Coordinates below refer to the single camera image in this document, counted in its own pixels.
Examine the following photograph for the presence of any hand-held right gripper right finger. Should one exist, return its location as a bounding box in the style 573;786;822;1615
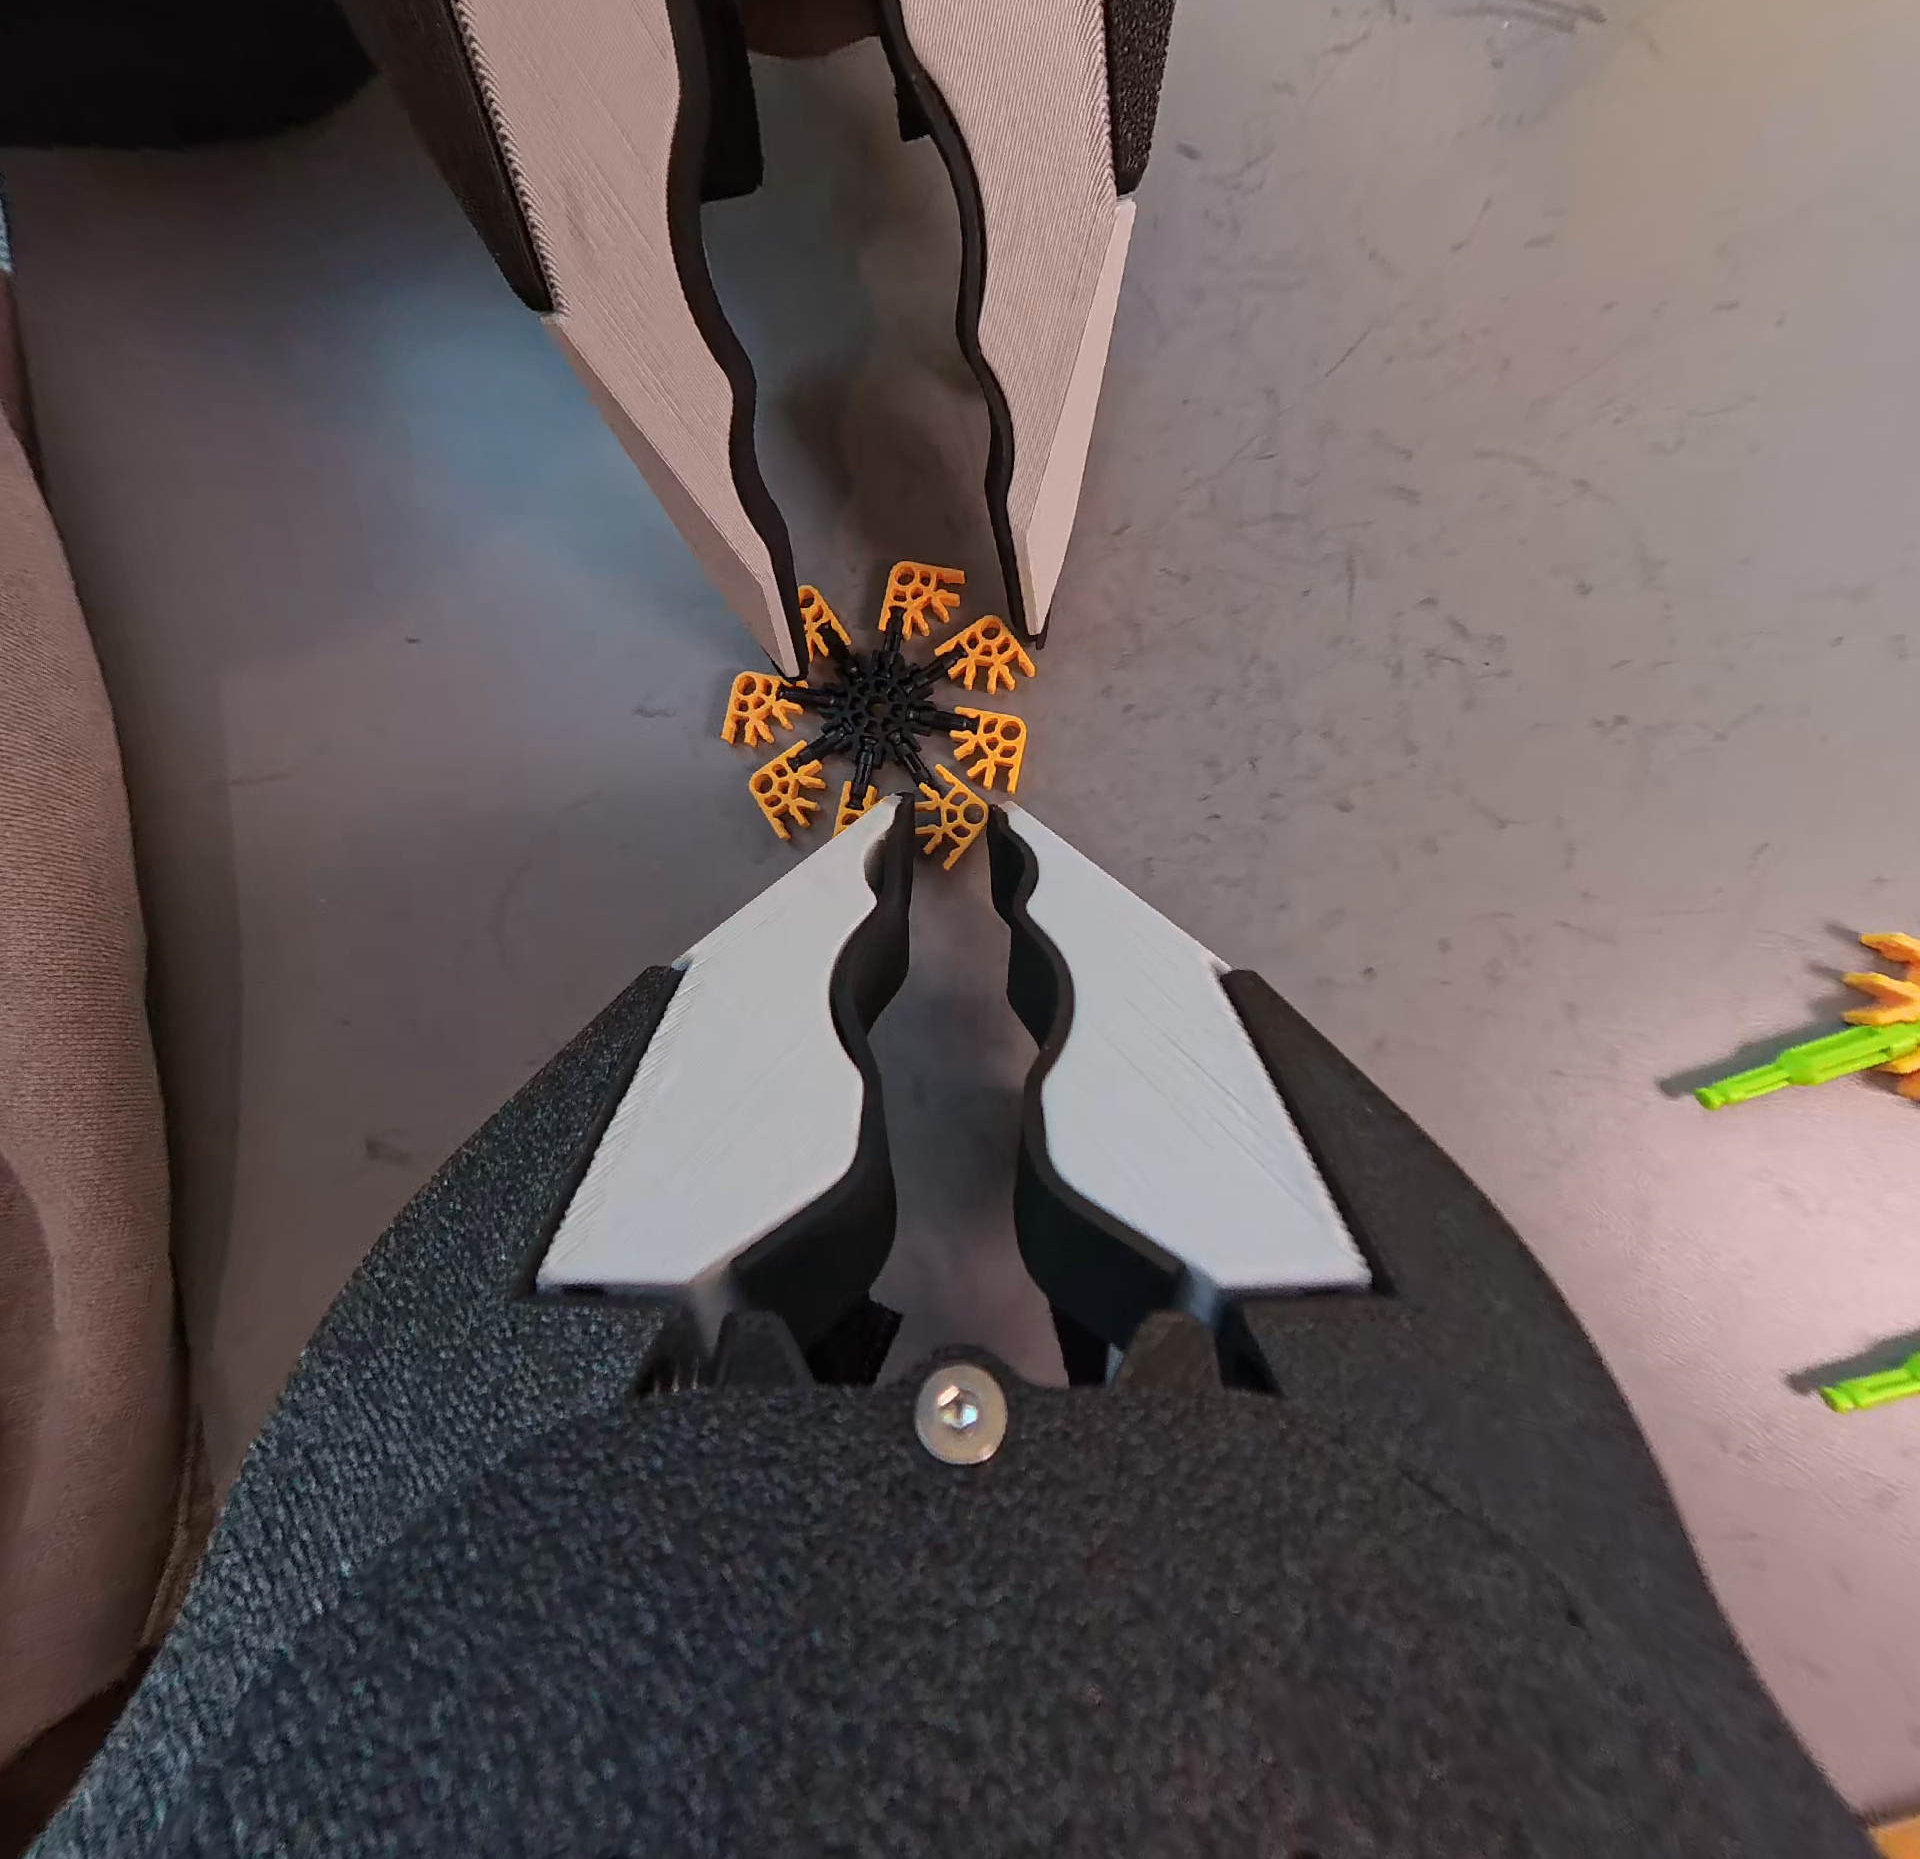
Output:
983;804;1378;1307

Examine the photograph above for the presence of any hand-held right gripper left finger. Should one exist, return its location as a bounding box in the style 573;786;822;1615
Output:
535;795;919;1303

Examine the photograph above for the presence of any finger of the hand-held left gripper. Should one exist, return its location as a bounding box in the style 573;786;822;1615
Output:
426;0;809;681
866;0;1138;646

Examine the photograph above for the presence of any black snowflake connector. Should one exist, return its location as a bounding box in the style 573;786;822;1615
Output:
788;629;962;789

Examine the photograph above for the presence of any blue yellow green toy assembly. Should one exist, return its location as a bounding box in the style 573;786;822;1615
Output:
1693;926;1920;1418

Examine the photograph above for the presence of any beige sweatshirt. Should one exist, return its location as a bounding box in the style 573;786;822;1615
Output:
0;283;196;1726

